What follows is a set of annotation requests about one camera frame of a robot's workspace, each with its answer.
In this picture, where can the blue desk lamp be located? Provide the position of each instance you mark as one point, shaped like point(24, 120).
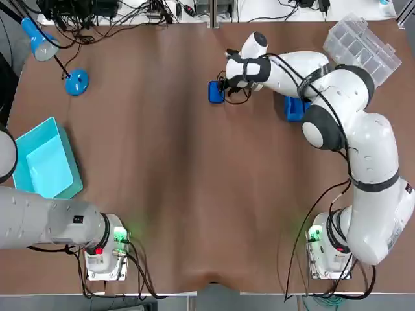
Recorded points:
point(77, 82)

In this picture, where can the dark blue storage box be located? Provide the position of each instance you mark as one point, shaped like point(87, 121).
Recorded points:
point(293, 110)

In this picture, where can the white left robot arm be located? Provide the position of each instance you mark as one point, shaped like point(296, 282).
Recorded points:
point(39, 217)

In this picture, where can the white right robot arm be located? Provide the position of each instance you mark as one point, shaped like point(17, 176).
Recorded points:
point(373, 155)

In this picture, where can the aluminium frame post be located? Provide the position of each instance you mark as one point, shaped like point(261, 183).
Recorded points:
point(214, 13)

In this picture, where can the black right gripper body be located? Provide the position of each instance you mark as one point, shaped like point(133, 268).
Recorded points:
point(232, 87)

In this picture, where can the teal plastic bin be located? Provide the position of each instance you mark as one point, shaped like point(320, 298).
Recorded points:
point(45, 162)

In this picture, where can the clear plastic organizer case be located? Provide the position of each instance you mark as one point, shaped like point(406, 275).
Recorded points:
point(363, 45)

